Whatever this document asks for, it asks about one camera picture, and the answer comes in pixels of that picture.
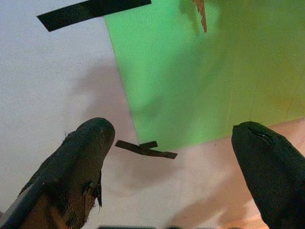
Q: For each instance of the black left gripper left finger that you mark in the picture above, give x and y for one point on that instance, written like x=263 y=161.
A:
x=71 y=167

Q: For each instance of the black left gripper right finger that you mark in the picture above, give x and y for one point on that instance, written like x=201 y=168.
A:
x=269 y=167

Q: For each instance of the crossed black tape strips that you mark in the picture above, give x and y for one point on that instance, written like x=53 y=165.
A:
x=146 y=149

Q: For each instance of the green paper sheet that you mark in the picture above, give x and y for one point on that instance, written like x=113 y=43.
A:
x=190 y=76

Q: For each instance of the long black tape strip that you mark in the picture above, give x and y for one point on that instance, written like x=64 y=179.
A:
x=93 y=12

